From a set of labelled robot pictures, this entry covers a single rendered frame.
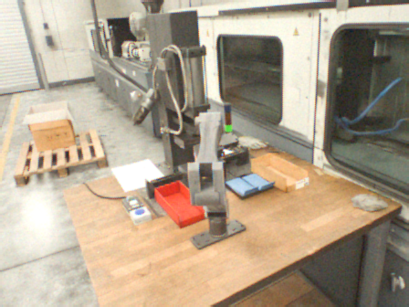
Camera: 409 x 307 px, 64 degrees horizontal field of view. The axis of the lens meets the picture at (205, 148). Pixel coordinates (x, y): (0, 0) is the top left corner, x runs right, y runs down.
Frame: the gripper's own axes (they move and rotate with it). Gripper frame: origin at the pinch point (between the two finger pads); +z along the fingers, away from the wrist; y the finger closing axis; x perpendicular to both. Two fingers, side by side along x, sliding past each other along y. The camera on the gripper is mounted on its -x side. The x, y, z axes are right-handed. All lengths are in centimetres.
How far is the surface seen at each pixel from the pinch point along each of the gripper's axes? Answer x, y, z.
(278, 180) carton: -34.9, -9.4, 13.9
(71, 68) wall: -77, 780, 534
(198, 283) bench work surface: 20.7, -35.5, 1.9
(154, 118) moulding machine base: -92, 239, 229
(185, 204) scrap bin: 4.6, 0.1, 22.5
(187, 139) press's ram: -4.8, 21.3, 7.9
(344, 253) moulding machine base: -68, -43, 52
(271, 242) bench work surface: -8.8, -33.8, 3.7
